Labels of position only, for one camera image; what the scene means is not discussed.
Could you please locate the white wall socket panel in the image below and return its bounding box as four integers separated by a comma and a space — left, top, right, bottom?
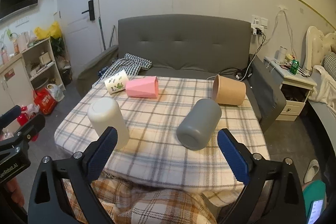
251, 15, 269, 29

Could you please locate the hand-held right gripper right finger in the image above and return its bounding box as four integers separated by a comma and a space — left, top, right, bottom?
217, 128, 306, 224

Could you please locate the tan brown cup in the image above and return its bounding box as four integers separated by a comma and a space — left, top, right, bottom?
212, 75, 247, 106

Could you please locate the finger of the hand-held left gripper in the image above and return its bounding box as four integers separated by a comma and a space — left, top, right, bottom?
14, 114, 46, 147
0, 105, 22, 131

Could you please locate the cream fleece blanket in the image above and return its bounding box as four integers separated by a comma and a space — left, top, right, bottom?
308, 65, 336, 103

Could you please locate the white hanging cable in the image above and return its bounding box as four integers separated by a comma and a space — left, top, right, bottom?
272, 5, 298, 57

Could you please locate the red shopping bag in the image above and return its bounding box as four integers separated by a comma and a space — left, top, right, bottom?
33, 88, 58, 115

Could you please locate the black power cable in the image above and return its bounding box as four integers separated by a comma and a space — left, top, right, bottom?
220, 34, 266, 81

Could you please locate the smartphone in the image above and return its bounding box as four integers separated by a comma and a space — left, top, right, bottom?
307, 199, 325, 224

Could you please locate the pink faceted cup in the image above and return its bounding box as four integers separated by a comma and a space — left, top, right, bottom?
125, 76, 159, 99

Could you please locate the white slipper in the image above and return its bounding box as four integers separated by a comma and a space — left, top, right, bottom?
304, 159, 320, 184

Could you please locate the orange plaid blanket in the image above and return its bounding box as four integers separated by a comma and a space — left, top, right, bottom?
62, 172, 218, 224

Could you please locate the cream tufted headboard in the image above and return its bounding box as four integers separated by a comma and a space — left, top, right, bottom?
306, 26, 336, 69

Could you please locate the grey sofa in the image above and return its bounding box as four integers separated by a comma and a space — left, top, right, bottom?
76, 14, 286, 132

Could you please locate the green drink can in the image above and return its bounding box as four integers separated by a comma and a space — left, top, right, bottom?
289, 59, 300, 75

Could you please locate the green potted plant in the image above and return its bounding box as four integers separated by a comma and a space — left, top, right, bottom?
51, 36, 66, 59

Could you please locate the black door lock handle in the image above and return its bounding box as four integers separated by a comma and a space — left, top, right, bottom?
81, 0, 95, 21

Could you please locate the beige plaid tablecloth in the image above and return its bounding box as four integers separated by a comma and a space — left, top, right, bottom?
54, 76, 271, 207

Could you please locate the cream nightstand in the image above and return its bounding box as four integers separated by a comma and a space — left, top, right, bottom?
264, 56, 318, 122

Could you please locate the red plastic bottle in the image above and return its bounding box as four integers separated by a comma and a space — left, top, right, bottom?
17, 105, 40, 140

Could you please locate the white plastic bag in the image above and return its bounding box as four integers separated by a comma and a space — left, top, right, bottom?
47, 84, 65, 102

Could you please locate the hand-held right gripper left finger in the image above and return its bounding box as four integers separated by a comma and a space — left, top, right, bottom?
28, 126, 118, 224

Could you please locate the grey cup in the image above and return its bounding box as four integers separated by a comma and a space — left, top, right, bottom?
176, 98, 222, 151

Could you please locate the blue checked cloth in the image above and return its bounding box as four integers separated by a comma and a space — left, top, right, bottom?
98, 53, 153, 83

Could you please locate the person's left hand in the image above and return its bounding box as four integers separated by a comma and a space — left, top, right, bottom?
5, 179, 27, 211

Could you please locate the white plug charger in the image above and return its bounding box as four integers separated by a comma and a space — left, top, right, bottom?
251, 26, 265, 37

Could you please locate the yellow plastic bag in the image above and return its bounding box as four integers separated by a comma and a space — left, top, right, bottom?
35, 21, 63, 41

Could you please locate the cream kitchen cabinet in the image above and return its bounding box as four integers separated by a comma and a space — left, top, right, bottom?
0, 38, 58, 115

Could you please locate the green checked pillow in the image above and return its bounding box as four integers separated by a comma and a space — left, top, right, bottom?
323, 52, 336, 76

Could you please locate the white cactus print cup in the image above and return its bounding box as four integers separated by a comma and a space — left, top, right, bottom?
104, 70, 130, 94

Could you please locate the white paper roll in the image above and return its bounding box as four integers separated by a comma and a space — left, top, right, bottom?
278, 46, 288, 62

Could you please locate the cream white cup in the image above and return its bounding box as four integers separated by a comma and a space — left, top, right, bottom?
87, 97, 130, 150

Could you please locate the person's teal trouser leg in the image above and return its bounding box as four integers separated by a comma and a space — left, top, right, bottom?
302, 179, 327, 224

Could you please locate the white kettle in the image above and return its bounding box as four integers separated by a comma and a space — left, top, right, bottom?
16, 31, 30, 52

